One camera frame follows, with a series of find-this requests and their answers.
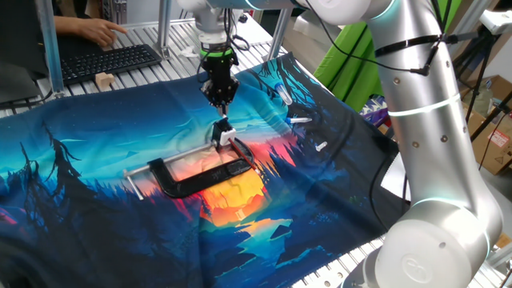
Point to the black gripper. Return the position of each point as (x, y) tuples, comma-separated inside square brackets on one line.
[(219, 72)]

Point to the black white pencil sharpener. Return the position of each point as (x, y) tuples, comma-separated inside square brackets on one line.
[(222, 134)]

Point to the person's forearm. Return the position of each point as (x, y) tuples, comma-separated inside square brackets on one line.
[(68, 26)]

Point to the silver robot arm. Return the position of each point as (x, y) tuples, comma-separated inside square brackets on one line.
[(424, 140)]

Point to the red pencil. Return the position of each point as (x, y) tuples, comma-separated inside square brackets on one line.
[(242, 154)]

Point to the person's hand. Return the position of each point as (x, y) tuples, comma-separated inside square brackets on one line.
[(100, 32)]

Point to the white crumpled tissue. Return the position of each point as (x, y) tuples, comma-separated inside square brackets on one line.
[(188, 51)]

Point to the large clear blue-capped tube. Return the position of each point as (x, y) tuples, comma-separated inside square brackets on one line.
[(283, 94)]

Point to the conical blue-capped tube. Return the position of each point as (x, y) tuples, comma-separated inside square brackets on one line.
[(300, 120)]

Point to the black C-clamp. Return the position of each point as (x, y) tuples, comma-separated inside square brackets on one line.
[(192, 182)]

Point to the small white tube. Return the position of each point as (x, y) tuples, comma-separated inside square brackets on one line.
[(321, 146)]

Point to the small wooden block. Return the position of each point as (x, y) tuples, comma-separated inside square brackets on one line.
[(105, 79)]

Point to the black keyboard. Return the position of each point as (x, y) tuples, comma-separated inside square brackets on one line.
[(108, 62)]

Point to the green cloth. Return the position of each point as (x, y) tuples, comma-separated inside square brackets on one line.
[(344, 68)]

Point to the landscape print cloth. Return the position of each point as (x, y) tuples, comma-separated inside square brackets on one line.
[(100, 140)]

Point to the purple patterned cloth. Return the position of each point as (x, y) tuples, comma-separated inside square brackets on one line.
[(374, 110)]

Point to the person's brown-shirted torso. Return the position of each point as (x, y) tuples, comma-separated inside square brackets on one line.
[(72, 6)]

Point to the black monitor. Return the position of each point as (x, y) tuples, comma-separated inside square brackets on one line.
[(20, 36)]

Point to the black tripod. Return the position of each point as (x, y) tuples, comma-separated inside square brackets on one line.
[(490, 118)]

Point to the cardboard box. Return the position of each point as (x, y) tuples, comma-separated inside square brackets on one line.
[(490, 140)]

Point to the aluminium frame post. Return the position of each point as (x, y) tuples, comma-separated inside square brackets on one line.
[(164, 24), (278, 36), (51, 48)]

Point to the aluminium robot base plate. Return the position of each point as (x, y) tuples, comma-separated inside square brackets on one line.
[(334, 278)]

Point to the white camera device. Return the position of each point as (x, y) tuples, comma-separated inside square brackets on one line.
[(496, 22)]

